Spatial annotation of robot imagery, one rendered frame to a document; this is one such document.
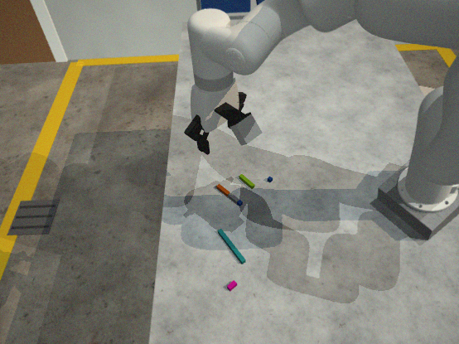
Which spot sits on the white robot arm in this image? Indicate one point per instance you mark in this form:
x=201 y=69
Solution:
x=218 y=50

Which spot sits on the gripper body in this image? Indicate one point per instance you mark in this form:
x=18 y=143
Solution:
x=204 y=103

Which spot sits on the magenta rod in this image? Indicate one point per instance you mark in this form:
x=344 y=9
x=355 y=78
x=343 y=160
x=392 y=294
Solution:
x=232 y=285

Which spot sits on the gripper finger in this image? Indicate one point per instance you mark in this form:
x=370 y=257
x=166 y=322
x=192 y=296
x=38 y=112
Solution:
x=193 y=131
x=242 y=97

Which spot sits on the lime green rod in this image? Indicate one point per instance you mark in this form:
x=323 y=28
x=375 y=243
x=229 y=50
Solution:
x=246 y=181

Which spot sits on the turquoise rod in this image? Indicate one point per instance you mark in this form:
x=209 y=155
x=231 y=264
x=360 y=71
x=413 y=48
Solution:
x=231 y=246

